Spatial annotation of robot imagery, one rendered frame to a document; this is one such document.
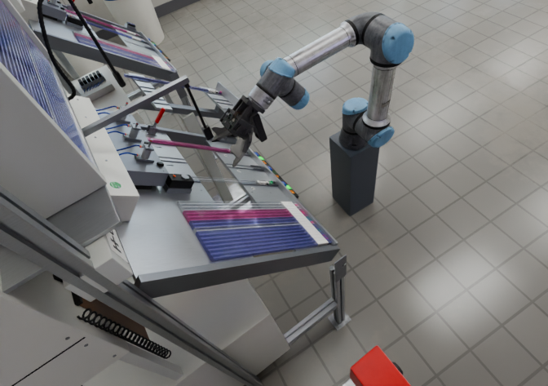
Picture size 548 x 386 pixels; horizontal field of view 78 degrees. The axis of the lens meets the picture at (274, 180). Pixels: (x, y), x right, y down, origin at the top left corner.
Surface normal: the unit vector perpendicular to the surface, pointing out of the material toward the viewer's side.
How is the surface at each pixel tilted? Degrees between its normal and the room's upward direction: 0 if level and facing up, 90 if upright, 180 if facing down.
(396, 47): 82
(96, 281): 90
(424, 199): 0
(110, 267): 90
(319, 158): 0
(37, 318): 90
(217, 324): 0
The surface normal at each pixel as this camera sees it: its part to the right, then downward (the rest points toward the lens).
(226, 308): -0.16, -0.60
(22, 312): 0.55, 0.60
